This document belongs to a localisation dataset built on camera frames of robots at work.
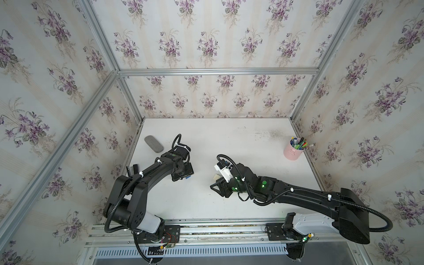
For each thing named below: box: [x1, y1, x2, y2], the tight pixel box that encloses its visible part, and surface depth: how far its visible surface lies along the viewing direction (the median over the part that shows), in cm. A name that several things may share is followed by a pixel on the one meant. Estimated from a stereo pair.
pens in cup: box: [289, 136, 309, 150], surface depth 95 cm
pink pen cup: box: [283, 139, 306, 161], surface depth 96 cm
